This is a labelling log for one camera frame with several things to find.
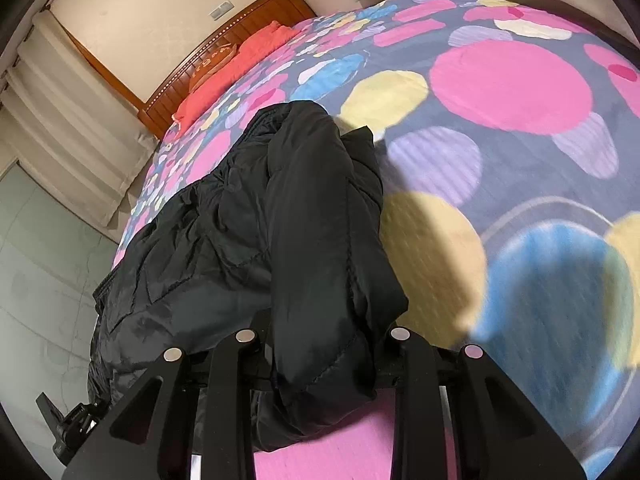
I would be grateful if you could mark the colourful dotted bedspread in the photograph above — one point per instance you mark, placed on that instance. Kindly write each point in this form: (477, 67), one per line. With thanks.
(500, 85)

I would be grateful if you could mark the small orange cushion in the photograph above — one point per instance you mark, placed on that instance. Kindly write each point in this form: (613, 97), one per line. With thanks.
(210, 66)

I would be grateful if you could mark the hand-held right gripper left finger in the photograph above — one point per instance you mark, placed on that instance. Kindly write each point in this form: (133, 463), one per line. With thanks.
(235, 360)

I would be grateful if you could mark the wooden wall trim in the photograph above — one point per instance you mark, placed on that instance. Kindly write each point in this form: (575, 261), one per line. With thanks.
(100, 67)

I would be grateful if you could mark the frosted glass sliding door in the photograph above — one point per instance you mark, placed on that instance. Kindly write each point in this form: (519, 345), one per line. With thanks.
(45, 270)

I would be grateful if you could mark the red pillow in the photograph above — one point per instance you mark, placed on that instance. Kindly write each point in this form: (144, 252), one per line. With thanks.
(215, 89)

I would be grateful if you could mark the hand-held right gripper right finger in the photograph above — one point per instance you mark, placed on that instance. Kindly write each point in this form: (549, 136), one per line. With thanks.
(405, 360)

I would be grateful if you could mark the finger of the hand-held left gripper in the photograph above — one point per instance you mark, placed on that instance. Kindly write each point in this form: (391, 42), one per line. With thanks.
(50, 412)

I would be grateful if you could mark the wooden headboard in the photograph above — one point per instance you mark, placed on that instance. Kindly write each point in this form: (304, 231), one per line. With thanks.
(260, 5)

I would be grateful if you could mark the black puffer jacket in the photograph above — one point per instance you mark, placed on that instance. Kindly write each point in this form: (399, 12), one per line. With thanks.
(225, 235)

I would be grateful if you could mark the wall outlet plate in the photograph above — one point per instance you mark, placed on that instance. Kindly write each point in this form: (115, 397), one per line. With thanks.
(222, 11)

